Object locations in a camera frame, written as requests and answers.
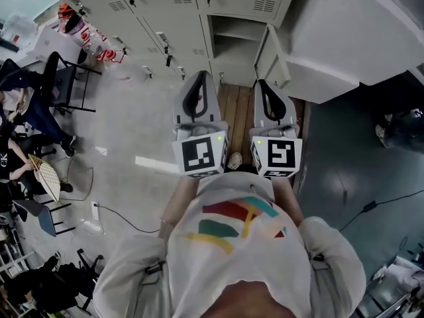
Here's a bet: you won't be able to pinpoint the person's right forearm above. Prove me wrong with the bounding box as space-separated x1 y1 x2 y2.
270 176 305 229

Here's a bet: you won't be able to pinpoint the person's beige shoe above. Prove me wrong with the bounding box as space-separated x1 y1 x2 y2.
226 151 243 172

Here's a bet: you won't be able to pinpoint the thin floor cable loop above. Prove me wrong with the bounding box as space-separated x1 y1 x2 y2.
58 158 95 203

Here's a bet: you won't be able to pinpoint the person's white printed t-shirt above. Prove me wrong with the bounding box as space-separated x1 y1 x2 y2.
92 172 368 318

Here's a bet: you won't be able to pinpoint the clear plastic bag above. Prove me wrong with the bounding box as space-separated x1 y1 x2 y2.
2 9 38 46

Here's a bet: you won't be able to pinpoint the person's black trousers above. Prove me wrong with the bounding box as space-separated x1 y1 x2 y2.
236 163 258 176

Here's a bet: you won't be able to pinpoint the person's left forearm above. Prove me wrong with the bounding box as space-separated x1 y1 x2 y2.
160 176 200 242

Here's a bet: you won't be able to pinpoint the wooden floor platform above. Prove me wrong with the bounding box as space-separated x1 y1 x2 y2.
216 82 311 195

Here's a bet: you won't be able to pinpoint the black folding chair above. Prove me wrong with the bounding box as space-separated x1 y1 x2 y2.
42 50 103 115

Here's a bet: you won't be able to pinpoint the orange helmet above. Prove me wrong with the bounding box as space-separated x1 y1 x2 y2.
57 1 76 18

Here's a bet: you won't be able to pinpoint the blue chair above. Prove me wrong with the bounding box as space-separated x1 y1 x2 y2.
12 198 78 239

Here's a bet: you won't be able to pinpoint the black office chair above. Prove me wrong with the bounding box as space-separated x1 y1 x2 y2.
5 248 105 315

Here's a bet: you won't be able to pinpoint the grey metal lockers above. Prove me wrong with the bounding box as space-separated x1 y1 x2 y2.
35 0 299 91

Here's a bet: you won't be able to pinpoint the black cable with adapter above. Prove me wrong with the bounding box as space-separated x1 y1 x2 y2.
337 188 424 234

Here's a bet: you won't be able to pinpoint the red and white plastic bag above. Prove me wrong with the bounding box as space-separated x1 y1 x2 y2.
64 13 129 65

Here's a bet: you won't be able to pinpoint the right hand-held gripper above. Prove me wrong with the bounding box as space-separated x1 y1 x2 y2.
248 79 303 180

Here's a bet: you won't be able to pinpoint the yellow grid fan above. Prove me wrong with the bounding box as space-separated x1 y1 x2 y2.
27 153 62 203

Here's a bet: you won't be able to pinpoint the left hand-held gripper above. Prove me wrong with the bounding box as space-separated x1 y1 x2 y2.
171 70 231 180

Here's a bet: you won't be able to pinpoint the black power cable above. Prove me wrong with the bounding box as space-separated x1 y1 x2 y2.
95 203 162 235

